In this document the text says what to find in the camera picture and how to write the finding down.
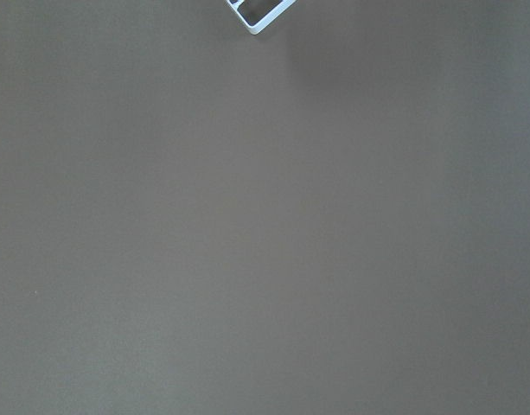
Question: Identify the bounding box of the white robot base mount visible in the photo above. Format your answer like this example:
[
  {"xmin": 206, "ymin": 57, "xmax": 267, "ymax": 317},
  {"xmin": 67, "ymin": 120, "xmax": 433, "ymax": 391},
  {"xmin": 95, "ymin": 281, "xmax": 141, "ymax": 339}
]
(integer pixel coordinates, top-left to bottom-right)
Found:
[{"xmin": 225, "ymin": 0, "xmax": 296, "ymax": 35}]

